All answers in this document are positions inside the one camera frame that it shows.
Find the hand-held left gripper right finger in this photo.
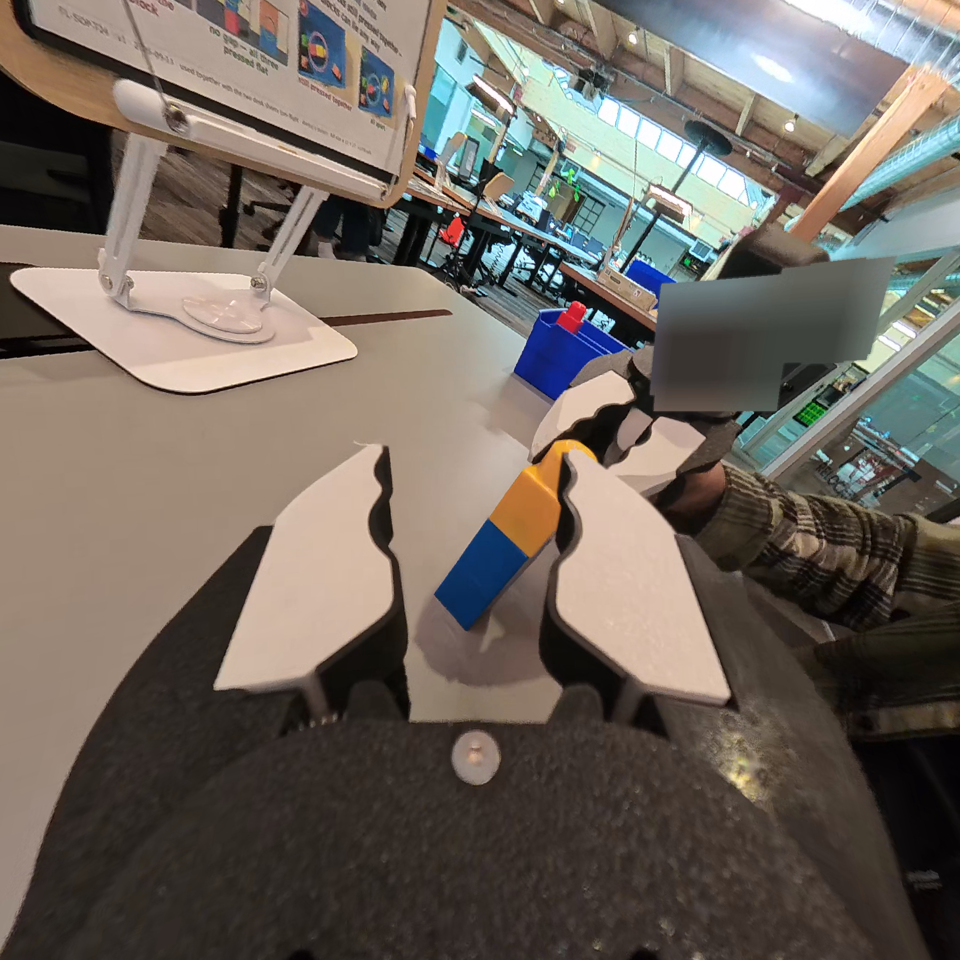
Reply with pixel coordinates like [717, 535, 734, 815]
[540, 448, 734, 727]

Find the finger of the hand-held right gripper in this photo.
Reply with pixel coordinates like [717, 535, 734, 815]
[606, 412, 708, 498]
[528, 371, 639, 464]

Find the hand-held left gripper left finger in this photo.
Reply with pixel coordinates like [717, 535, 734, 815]
[213, 442, 412, 721]

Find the blue plastic bin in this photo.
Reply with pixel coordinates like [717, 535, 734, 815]
[624, 258, 678, 299]
[513, 309, 639, 402]

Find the yellow mega block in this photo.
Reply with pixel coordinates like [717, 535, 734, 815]
[487, 441, 601, 558]

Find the blue mega block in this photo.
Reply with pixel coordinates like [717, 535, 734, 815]
[435, 519, 530, 631]

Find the person's right forearm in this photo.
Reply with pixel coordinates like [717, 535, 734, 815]
[693, 465, 960, 633]

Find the person's right hand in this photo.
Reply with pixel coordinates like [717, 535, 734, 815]
[660, 463, 729, 535]

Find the long wooden desk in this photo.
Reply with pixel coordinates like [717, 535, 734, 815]
[405, 168, 609, 297]

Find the white display stand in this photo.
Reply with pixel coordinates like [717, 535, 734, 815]
[9, 78, 360, 395]

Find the black pendant lamp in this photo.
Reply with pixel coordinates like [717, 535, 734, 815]
[684, 118, 734, 156]

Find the instruction display screen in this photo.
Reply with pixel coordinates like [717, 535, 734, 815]
[0, 0, 449, 210]

